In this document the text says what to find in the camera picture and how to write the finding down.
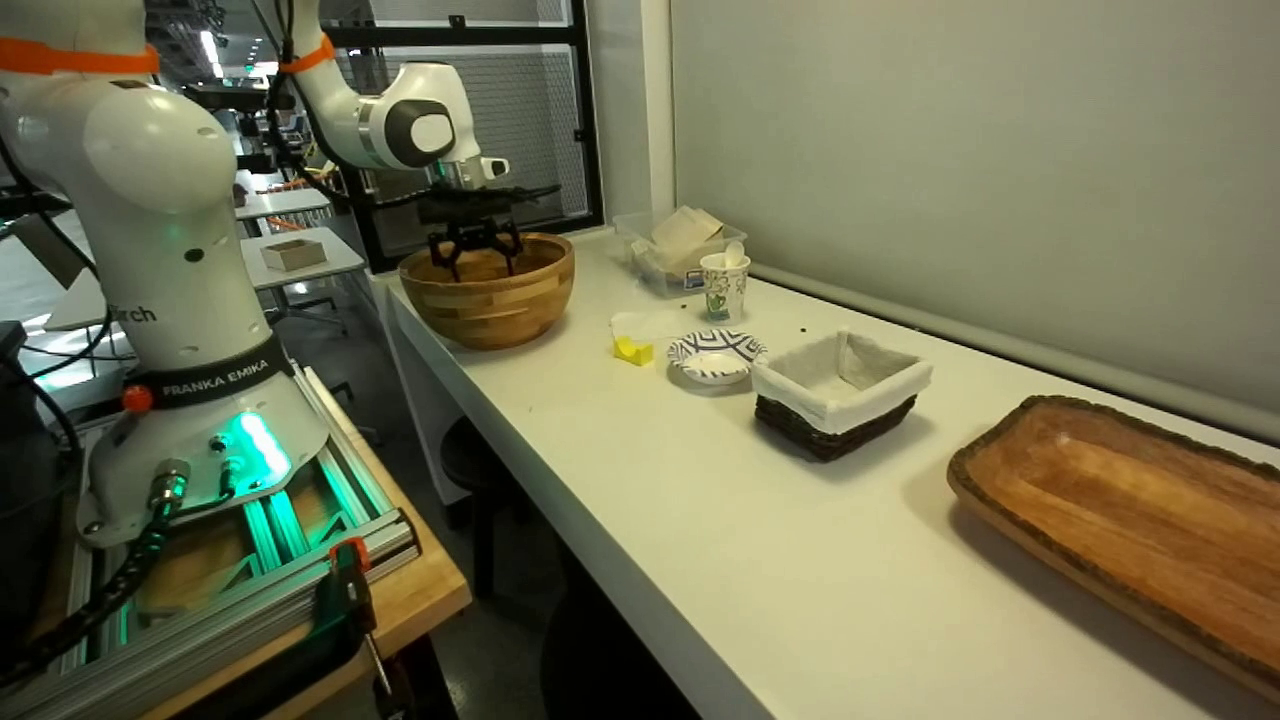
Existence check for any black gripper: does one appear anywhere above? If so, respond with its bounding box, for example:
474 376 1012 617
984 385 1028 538
421 184 565 286

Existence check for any round wooden bowl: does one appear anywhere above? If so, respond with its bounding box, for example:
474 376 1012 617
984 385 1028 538
396 228 580 357

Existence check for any yellow arch block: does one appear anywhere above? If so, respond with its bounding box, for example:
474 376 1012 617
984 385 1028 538
610 337 659 371

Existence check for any grey background table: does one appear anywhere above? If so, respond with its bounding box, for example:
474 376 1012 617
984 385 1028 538
236 184 367 295

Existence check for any blue striped white plate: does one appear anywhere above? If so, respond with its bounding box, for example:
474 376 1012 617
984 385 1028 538
663 323 767 397

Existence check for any wooden base board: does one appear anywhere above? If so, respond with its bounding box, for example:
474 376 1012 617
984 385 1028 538
138 435 476 720

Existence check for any black orange clamp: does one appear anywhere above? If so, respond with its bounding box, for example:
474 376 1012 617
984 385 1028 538
308 533 409 713

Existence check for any dark wicker basket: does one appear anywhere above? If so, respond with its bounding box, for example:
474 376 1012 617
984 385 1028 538
753 389 924 470

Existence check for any rectangular wooden tray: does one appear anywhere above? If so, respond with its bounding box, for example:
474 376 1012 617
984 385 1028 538
944 394 1280 710

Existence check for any black metal frame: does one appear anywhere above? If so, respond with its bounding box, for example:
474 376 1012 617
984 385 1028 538
315 0 610 274

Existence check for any orange strap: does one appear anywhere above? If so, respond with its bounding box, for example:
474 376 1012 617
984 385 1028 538
0 31 164 81
280 31 342 81

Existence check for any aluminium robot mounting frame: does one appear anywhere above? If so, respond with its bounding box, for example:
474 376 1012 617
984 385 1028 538
0 365 421 720

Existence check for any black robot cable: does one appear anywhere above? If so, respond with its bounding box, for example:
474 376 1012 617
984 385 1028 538
0 458 193 688

